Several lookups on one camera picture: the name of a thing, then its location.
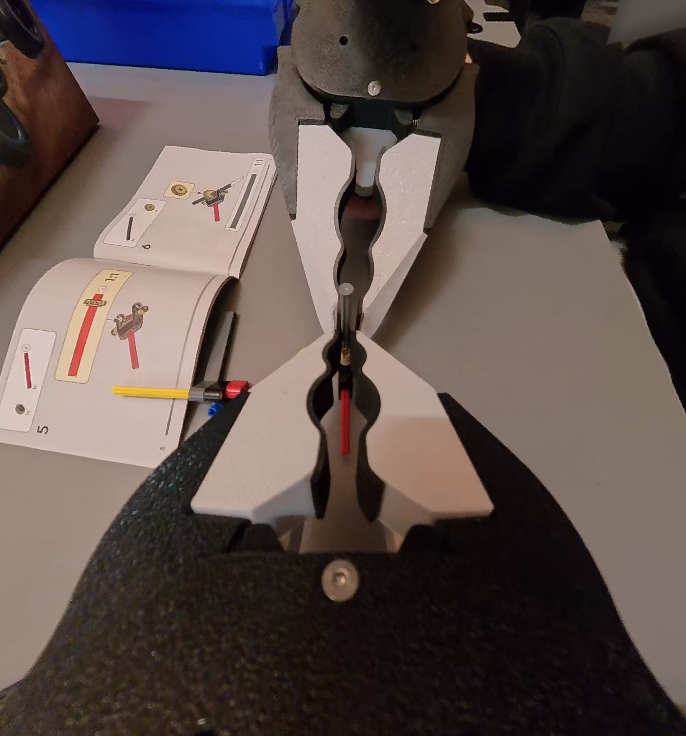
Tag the grey lego connector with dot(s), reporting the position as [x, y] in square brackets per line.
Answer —
[205, 392]

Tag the person's dark clothing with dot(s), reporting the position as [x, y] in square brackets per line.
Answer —
[676, 316]

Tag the black lego connector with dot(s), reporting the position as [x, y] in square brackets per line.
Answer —
[347, 376]

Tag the red lego bush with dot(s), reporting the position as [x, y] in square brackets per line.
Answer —
[236, 388]

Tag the open instruction booklet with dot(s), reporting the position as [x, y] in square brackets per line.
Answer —
[165, 345]

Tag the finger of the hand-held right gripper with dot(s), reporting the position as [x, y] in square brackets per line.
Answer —
[317, 172]
[412, 190]

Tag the blue plastic bin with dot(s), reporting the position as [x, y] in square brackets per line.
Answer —
[147, 29]

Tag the person's right hand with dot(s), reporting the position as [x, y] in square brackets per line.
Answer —
[360, 208]

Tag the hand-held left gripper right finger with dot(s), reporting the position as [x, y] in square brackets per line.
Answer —
[423, 460]

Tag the person's right forearm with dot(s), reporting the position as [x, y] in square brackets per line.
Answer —
[578, 115]

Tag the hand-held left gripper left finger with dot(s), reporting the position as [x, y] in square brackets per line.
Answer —
[251, 460]

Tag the lego set box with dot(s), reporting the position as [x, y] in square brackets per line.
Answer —
[21, 144]

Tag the blue lego pin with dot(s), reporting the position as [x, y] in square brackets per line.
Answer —
[215, 408]

